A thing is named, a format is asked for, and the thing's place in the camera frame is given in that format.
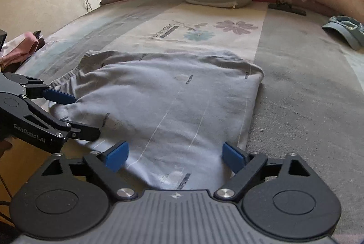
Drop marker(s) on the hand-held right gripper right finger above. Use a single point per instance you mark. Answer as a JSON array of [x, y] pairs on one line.
[[233, 157]]

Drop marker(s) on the bed with patchwork sheet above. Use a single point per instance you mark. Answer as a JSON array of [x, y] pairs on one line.
[[298, 90]]

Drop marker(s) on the blue cap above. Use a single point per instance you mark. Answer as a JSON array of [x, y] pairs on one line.
[[349, 33]]

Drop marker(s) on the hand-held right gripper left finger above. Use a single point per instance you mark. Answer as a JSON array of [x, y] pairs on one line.
[[116, 157]]

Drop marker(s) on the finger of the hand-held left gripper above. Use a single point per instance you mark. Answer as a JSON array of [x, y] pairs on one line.
[[85, 133], [59, 98]]

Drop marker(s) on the grey pants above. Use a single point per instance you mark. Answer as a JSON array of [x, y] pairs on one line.
[[170, 104]]

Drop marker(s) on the pink clothing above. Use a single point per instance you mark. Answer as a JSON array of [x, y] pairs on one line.
[[17, 47]]

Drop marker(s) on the black phone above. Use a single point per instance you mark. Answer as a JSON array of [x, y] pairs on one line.
[[297, 12]]

